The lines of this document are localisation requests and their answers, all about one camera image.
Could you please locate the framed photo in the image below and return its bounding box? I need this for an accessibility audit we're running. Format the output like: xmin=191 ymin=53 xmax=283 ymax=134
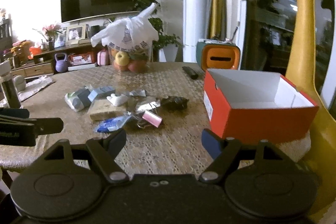
xmin=66 ymin=25 xmax=86 ymax=44

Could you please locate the red shoe box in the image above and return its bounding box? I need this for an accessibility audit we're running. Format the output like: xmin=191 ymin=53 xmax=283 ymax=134
xmin=203 ymin=69 xmax=319 ymax=144

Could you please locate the silver printed sachet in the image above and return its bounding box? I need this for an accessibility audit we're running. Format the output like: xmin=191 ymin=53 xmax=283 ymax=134
xmin=123 ymin=89 xmax=147 ymax=97

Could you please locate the yellow giraffe chair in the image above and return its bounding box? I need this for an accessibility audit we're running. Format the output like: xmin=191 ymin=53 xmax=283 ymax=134
xmin=286 ymin=0 xmax=335 ymax=220

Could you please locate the pink small roll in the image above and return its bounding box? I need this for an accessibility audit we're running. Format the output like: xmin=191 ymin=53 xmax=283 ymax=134
xmin=142 ymin=110 xmax=162 ymax=128

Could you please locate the red apple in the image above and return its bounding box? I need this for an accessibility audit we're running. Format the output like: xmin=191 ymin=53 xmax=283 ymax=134
xmin=127 ymin=60 xmax=147 ymax=73

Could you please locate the white rabbit figurine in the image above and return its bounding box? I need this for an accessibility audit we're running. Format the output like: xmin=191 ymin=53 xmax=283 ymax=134
xmin=106 ymin=93 xmax=129 ymax=107

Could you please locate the pink flower vase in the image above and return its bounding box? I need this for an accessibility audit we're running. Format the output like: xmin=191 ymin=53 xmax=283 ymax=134
xmin=34 ymin=24 xmax=62 ymax=51

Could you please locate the wooden tv cabinet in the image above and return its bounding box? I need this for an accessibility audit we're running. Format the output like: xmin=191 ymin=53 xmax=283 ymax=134
xmin=11 ymin=43 xmax=103 ymax=79

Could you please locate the light blue small box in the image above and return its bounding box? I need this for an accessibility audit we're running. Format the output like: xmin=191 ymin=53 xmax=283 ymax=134
xmin=88 ymin=86 xmax=116 ymax=102

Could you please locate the dark snack packet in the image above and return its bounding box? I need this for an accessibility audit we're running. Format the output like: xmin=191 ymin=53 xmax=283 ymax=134
xmin=161 ymin=96 xmax=189 ymax=111

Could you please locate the black remote control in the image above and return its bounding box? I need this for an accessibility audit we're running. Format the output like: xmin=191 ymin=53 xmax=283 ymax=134
xmin=182 ymin=66 xmax=199 ymax=80

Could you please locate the yellow apple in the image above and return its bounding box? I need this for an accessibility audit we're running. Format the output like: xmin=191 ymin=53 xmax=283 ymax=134
xmin=114 ymin=51 xmax=130 ymax=67

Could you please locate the blue plastic wrapper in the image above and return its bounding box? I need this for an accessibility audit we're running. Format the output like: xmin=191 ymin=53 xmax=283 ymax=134
xmin=94 ymin=114 xmax=136 ymax=133

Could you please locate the pink small case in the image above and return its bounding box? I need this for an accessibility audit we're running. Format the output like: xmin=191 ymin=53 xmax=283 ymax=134
xmin=97 ymin=49 xmax=109 ymax=67

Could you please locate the silver foil snack bag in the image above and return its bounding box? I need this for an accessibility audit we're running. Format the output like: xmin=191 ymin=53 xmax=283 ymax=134
xmin=126 ymin=97 xmax=161 ymax=113

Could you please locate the orange teal tissue box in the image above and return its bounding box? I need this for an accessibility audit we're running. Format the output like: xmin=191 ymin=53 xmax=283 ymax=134
xmin=196 ymin=39 xmax=240 ymax=71

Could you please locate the green white tissue pack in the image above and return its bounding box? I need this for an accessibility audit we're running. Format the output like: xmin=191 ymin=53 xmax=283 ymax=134
xmin=64 ymin=88 xmax=91 ymax=112

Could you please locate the white plastic fruit bag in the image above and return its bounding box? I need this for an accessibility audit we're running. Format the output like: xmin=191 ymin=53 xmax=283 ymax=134
xmin=91 ymin=3 xmax=159 ymax=52

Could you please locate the purple kettlebell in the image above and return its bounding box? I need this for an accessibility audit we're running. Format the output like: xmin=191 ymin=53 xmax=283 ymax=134
xmin=55 ymin=53 xmax=69 ymax=73

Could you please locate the green potted plant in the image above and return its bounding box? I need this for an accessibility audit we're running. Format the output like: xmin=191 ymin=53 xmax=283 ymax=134
xmin=134 ymin=0 xmax=181 ymax=62

